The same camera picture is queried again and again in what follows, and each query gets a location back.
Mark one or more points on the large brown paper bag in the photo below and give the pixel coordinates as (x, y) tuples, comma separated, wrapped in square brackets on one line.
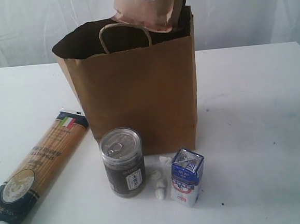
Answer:
[(127, 76)]

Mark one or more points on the blue white milk carton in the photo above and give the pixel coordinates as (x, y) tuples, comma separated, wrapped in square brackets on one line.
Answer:
[(186, 176)]

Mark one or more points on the brown kraft pouch orange label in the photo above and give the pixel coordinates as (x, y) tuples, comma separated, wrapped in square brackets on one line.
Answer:
[(159, 16)]

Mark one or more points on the spaghetti packet dark blue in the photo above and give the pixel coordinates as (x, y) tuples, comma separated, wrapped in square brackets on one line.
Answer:
[(21, 191)]

